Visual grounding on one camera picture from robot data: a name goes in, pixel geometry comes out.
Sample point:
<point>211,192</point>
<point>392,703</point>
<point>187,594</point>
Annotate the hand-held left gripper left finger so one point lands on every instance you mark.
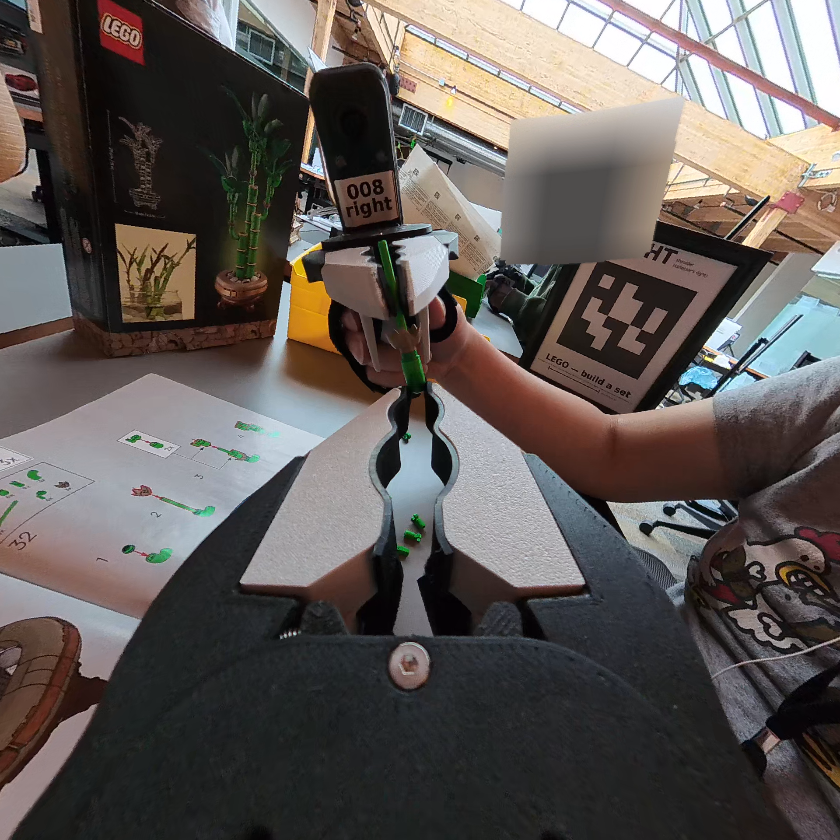
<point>315,525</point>

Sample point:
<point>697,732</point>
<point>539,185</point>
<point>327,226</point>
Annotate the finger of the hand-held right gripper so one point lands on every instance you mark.
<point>426,269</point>
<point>351,275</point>

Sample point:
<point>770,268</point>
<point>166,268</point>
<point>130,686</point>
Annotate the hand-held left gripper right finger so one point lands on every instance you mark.
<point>512,525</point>

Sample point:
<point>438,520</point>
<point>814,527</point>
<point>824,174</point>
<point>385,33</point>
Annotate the green lego stem assembly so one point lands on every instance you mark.
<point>412,374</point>

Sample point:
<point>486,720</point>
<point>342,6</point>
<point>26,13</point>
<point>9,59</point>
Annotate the person's right forearm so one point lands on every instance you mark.
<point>590,433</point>

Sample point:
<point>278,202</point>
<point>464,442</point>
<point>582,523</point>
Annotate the scattered green lego clip pieces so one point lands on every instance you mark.
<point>412,537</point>

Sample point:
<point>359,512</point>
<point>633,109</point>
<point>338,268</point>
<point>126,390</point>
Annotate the lego set box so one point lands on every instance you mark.
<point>164,131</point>

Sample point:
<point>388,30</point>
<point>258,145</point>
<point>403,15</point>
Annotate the lego instruction booklet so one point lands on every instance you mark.
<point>98,472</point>

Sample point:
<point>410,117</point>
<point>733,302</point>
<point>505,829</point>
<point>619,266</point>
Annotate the person's right hand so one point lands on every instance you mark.
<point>446,354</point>

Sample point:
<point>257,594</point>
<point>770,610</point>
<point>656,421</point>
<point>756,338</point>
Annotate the green plastic bin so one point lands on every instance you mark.
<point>469,295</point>

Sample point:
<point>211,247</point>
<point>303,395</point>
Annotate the white printed paper bags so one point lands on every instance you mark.
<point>446,210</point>

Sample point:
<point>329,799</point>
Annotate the office chair wheel base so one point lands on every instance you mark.
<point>689,508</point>

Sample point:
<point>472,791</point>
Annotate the black framed marker sign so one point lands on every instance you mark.
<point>676,308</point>

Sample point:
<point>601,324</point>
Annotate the person's grey printed shirt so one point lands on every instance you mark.
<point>774,459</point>

